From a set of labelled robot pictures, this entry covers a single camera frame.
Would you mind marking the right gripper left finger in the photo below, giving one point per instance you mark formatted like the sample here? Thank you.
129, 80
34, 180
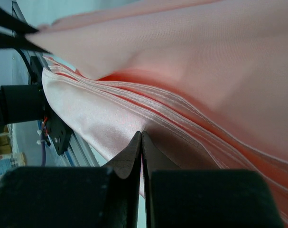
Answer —
74, 197

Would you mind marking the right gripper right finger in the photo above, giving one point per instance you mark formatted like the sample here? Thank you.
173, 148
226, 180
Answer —
177, 198

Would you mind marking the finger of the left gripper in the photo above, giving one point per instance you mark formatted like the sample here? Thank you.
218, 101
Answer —
9, 22
7, 42

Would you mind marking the pink cloth napkin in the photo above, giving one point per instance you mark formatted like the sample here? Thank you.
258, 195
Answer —
207, 79

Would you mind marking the stacked cardboard boxes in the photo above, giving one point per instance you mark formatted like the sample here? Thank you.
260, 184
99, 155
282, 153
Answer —
8, 159

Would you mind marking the front aluminium rail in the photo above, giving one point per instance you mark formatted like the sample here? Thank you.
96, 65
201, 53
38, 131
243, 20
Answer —
78, 154

